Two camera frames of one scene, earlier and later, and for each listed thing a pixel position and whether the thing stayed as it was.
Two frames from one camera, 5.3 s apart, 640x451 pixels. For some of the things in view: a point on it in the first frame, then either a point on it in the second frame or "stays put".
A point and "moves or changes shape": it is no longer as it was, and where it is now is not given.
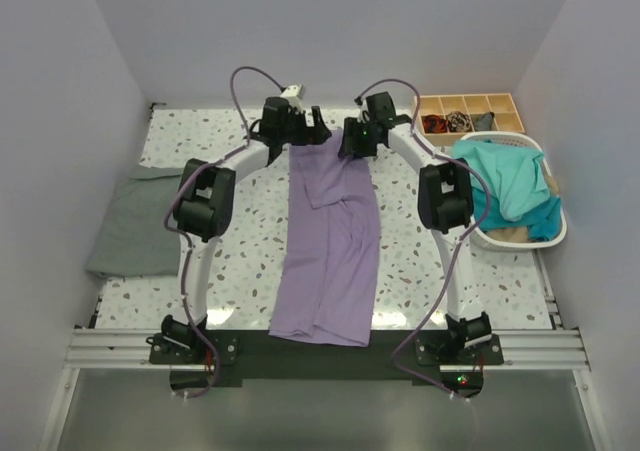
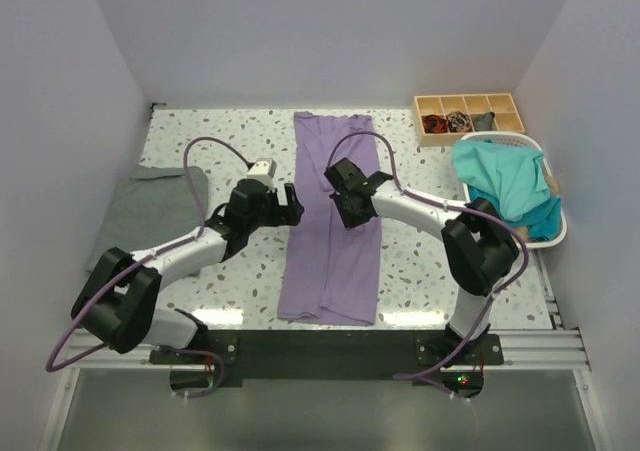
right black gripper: (350, 142) to (349, 222)
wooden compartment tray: (445, 119) stays put
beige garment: (521, 233) stays put
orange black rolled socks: (434, 124) stays put
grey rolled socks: (483, 123) stays put
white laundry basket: (553, 181) stays put
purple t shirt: (327, 284) moves or changes shape
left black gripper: (315, 135) to (287, 215)
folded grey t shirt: (134, 240) stays put
